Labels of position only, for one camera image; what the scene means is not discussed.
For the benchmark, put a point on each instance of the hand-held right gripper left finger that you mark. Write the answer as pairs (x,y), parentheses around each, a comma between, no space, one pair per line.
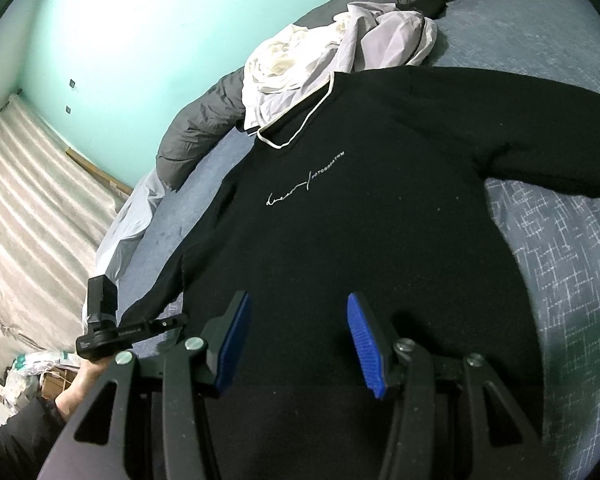
(232,350)

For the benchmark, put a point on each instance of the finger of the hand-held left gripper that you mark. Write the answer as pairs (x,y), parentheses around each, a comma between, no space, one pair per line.
(167,325)

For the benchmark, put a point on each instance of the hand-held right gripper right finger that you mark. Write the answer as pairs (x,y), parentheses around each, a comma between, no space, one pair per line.
(365,350)

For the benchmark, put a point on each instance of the black sweater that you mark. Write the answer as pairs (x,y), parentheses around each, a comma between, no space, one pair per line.
(355,240)

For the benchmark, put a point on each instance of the person's left forearm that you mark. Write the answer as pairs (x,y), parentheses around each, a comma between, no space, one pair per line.
(20,440)

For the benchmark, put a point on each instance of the person's left hand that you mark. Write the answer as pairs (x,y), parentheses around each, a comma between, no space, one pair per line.
(80,390)

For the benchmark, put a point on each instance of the light grey sheet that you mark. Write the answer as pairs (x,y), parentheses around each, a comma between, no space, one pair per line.
(125,230)

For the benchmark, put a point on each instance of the cardboard box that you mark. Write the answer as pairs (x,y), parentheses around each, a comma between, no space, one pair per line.
(55,385)

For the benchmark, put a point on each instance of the white plastic bags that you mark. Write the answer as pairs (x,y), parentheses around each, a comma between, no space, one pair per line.
(25,365)

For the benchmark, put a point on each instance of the striped beige curtain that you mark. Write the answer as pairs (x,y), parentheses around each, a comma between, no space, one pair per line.
(30,210)

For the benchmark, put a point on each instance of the dark grey rolled duvet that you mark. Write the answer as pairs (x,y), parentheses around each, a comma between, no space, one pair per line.
(195,130)

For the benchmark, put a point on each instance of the blue patterned bed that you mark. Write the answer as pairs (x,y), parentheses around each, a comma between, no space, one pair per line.
(570,260)

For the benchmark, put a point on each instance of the white crumpled shirt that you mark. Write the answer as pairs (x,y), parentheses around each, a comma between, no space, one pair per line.
(280,60)

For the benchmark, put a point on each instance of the lavender garment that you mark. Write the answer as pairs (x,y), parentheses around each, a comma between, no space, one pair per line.
(380,40)

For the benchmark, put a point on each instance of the wooden frame strip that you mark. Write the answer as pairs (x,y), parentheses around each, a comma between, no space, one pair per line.
(100,172)

